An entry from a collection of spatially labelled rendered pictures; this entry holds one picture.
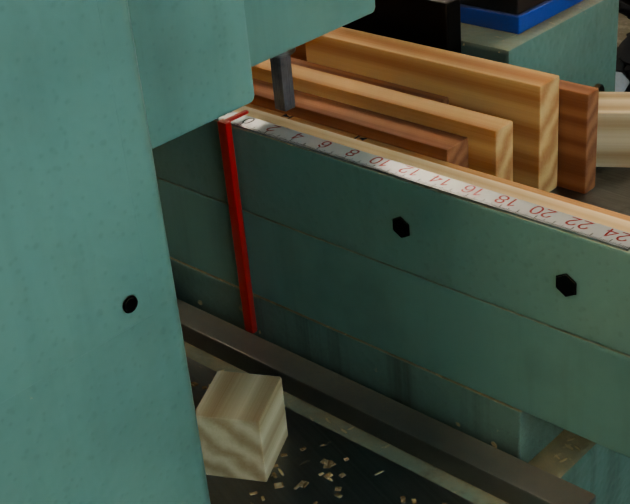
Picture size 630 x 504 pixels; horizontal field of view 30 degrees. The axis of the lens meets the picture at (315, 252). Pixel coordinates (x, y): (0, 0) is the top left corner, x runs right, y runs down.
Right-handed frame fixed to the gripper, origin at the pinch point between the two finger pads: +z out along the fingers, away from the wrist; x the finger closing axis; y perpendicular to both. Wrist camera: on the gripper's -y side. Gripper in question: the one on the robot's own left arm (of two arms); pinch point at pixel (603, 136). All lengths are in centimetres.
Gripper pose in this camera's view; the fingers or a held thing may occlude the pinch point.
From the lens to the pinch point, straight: 121.8
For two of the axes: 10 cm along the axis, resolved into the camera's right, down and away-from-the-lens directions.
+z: -5.4, 7.9, -2.8
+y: 4.1, 5.4, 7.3
